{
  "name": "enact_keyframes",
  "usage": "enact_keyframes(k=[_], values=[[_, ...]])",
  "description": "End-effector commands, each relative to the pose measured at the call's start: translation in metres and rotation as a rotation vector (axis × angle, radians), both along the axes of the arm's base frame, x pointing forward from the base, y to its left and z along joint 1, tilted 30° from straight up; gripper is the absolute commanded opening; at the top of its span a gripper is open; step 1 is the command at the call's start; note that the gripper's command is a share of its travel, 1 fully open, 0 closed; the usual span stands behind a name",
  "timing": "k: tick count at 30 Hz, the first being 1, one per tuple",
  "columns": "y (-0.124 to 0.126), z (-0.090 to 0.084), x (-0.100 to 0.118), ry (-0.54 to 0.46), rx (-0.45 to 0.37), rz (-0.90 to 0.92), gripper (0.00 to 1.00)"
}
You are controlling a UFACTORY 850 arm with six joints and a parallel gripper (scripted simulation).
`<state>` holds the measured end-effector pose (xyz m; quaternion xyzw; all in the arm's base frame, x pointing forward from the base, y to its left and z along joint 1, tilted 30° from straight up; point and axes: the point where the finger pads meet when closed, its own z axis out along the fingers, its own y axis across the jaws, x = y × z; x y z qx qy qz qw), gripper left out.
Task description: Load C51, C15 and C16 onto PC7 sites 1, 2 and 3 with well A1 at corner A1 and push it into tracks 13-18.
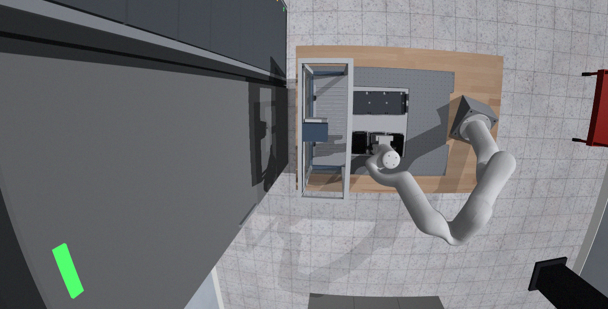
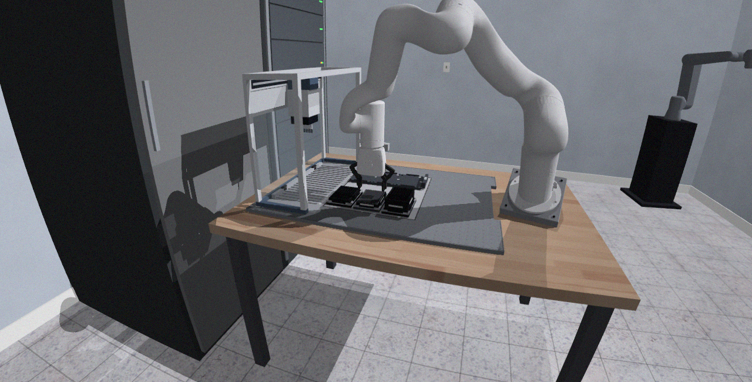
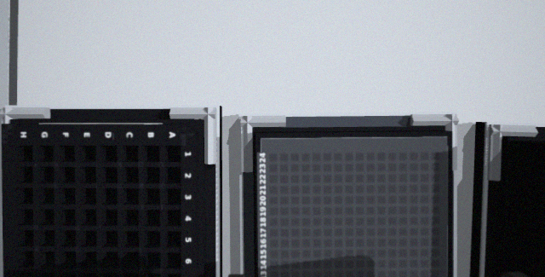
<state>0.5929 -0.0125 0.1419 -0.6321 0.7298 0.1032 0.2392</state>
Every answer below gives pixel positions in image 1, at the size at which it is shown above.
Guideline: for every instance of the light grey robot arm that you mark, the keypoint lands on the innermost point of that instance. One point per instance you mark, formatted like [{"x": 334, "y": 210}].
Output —
[{"x": 493, "y": 169}]

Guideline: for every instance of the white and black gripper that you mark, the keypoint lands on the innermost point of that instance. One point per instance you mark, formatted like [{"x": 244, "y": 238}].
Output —
[{"x": 374, "y": 147}]

